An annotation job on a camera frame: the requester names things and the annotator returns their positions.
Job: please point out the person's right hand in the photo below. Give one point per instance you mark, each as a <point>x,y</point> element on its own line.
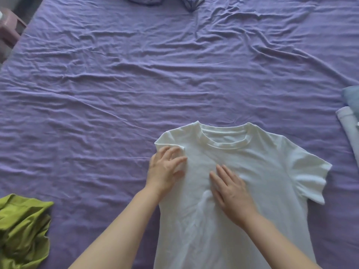
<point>232,198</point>

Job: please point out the person's left hand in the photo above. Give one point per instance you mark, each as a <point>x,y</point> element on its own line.
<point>162,173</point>

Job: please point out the white t-shirt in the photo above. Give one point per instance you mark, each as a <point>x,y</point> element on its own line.
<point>266,179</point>

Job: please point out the purple sheet bed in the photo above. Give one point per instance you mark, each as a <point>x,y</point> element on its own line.
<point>140,67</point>

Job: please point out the white jeans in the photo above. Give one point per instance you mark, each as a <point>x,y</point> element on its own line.
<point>349,128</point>

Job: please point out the green garment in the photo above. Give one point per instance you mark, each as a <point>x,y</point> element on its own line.
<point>22,229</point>

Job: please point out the person's left forearm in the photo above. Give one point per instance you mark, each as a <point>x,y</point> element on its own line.
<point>117,232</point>

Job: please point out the person's right forearm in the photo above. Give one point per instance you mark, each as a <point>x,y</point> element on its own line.
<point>277,246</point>

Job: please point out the crumpled purple grey quilt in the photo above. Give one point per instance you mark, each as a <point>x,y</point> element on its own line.
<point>168,1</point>

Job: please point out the brown plastic stool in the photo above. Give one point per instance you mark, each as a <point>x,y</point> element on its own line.
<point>8,27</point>

